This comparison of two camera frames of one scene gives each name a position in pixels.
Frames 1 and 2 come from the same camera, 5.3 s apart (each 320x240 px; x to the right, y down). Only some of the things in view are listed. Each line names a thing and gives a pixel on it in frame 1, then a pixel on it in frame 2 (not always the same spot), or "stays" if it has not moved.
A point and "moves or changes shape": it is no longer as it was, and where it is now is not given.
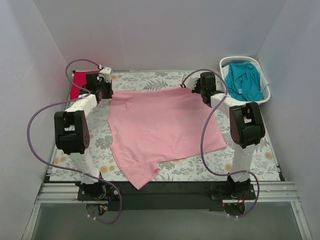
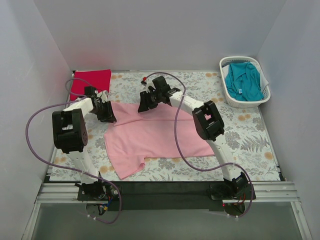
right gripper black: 196,88 → 147,99
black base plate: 166,196 stays
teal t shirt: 243,82 stays
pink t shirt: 150,126 moves or changes shape
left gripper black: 107,90 → 104,111
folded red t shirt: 79,81 stays
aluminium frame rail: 277,192 stays
